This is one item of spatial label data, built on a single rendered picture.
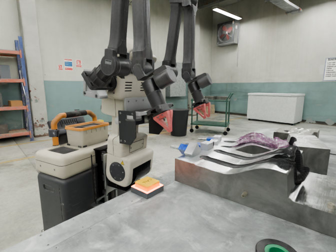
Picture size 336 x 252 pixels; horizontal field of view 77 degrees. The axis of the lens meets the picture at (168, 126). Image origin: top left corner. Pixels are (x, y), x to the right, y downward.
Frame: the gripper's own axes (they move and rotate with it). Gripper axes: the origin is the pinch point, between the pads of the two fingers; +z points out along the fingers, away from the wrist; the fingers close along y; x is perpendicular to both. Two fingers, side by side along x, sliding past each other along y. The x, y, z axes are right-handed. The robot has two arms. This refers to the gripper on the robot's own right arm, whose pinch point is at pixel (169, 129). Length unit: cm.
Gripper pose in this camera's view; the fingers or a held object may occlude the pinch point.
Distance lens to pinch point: 78.0
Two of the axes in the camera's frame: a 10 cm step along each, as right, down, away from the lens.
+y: 4.7, -1.7, 8.7
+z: 4.0, 9.2, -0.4
